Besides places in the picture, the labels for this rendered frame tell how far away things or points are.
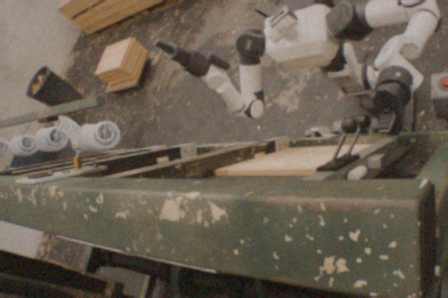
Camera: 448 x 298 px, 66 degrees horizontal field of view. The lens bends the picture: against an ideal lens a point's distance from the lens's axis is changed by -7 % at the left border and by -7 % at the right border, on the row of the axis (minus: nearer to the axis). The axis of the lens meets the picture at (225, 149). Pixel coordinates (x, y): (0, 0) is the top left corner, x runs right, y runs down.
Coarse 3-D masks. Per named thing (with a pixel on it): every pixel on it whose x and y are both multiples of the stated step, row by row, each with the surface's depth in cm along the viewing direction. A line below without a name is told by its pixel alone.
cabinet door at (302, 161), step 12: (360, 144) 150; (264, 156) 148; (276, 156) 146; (288, 156) 142; (300, 156) 137; (312, 156) 133; (324, 156) 129; (228, 168) 126; (240, 168) 122; (252, 168) 119; (264, 168) 116; (276, 168) 113; (288, 168) 110; (300, 168) 107; (312, 168) 105
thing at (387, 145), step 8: (376, 144) 126; (384, 144) 123; (392, 144) 132; (360, 152) 110; (368, 152) 108; (376, 152) 113; (384, 152) 122; (360, 160) 99; (344, 168) 88; (352, 168) 93; (312, 176) 81; (320, 176) 80; (328, 176) 79; (336, 176) 83; (344, 176) 88
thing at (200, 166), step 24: (48, 120) 81; (72, 144) 87; (264, 144) 153; (288, 144) 170; (72, 168) 92; (96, 168) 87; (144, 168) 107; (168, 168) 109; (192, 168) 117; (216, 168) 127
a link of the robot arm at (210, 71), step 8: (208, 56) 138; (216, 56) 139; (208, 64) 138; (216, 64) 140; (224, 64) 141; (200, 72) 138; (208, 72) 140; (216, 72) 139; (208, 80) 139; (216, 80) 140; (216, 88) 142
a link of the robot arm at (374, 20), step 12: (372, 0) 117; (384, 0) 112; (396, 0) 107; (408, 0) 99; (420, 0) 97; (372, 12) 114; (384, 12) 111; (396, 12) 107; (372, 24) 117; (384, 24) 114; (396, 24) 113
